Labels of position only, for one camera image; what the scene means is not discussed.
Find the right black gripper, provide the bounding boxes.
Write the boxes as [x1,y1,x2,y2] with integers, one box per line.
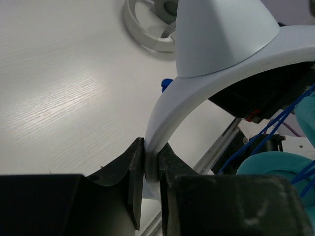
[209,61,315,123]

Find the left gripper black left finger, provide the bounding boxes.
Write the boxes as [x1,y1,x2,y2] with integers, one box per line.
[0,138,144,236]

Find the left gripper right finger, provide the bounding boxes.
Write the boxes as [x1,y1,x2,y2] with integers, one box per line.
[158,145,313,236]

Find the blue headphone cable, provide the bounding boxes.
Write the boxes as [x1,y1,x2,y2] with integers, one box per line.
[218,83,315,197]

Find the teal cat-ear headphones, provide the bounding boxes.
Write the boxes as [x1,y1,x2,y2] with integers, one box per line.
[143,0,315,201]

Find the blue twist tie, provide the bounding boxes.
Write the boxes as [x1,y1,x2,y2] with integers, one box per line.
[161,78,173,93]

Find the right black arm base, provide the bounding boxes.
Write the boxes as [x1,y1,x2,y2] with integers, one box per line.
[211,131,285,175]

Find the white grey headphones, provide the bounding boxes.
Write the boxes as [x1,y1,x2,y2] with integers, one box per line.
[123,0,178,53]

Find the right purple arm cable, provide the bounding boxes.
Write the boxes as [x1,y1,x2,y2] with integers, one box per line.
[283,121,303,138]

